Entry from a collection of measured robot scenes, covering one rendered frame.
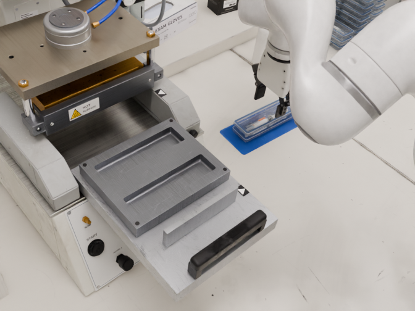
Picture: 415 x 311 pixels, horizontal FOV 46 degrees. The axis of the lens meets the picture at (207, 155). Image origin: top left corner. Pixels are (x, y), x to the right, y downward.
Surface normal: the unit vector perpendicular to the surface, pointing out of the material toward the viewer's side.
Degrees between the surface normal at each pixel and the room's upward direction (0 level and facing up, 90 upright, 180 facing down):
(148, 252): 0
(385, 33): 44
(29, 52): 0
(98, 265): 65
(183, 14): 88
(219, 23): 0
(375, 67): 52
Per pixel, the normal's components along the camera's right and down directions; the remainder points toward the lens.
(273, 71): -0.76, 0.43
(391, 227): 0.11, -0.67
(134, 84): 0.66, 0.60
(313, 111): -0.48, 0.20
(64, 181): 0.51, -0.12
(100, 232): 0.64, 0.25
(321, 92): -0.36, -0.19
